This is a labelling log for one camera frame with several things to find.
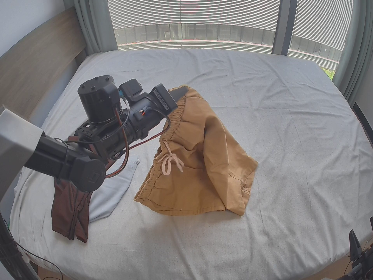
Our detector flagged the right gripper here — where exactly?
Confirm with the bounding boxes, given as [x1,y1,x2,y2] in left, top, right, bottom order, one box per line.
[348,216,373,280]

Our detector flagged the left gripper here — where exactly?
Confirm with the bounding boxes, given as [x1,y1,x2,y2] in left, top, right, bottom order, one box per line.
[117,83,188,149]

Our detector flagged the tan shorts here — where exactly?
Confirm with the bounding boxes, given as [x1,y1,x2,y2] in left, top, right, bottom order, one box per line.
[133,86,259,216]

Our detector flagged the bed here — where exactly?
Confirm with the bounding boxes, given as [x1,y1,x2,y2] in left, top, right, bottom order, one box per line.
[0,7,373,280]

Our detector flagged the window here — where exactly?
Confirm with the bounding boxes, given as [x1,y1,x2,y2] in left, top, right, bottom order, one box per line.
[104,0,355,79]

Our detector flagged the grey-green curtain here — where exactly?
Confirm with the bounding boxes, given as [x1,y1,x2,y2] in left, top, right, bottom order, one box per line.
[332,0,373,105]
[61,0,119,55]

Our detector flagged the pale grey garment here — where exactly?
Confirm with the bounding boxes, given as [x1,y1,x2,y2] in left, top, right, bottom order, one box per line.
[87,153,140,224]

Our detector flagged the dark brown garment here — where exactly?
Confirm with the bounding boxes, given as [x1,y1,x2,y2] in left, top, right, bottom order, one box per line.
[51,135,123,243]

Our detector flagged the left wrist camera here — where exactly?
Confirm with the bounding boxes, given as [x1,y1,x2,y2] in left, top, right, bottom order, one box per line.
[118,80,144,104]

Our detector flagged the black cable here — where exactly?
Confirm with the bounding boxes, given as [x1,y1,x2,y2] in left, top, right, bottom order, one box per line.
[15,242,62,280]

